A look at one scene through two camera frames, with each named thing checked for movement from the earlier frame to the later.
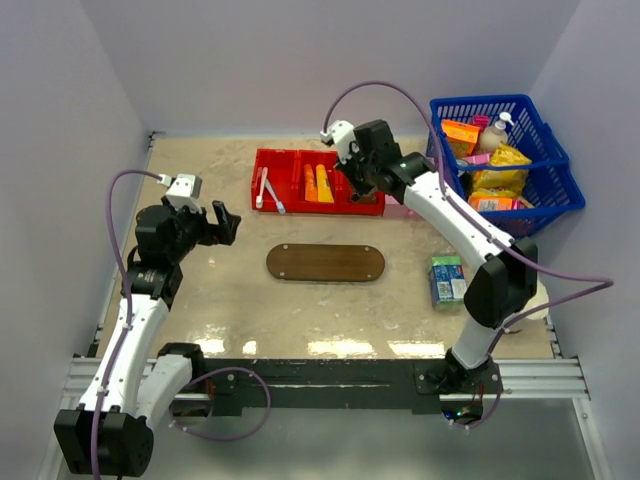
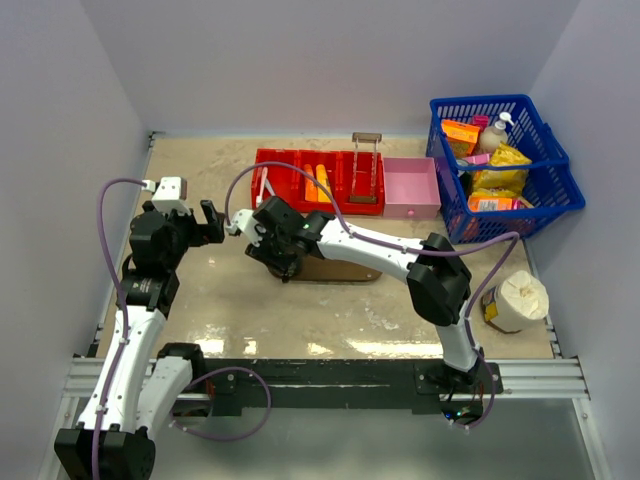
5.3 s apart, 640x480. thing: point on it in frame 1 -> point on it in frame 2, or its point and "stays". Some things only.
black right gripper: x=346 y=167 -> x=260 y=253
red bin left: x=283 y=174 stays
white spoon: x=259 y=199 stays
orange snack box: x=462 y=137 stays
